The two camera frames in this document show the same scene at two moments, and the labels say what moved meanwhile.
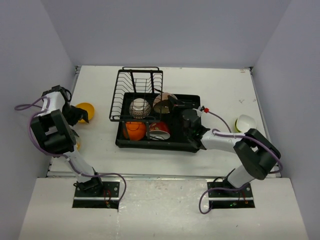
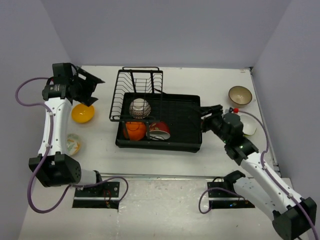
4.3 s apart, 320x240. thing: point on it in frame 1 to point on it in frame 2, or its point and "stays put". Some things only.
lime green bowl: (245, 122) stays put
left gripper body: (72, 114) to (83, 88)
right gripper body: (176, 107) to (213, 122)
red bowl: (159, 131) stays put
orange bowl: (136, 130) stays put
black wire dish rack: (137, 98) stays put
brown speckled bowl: (161, 103) to (239, 96)
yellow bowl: (88, 107) stays put
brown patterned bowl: (139, 108) stays put
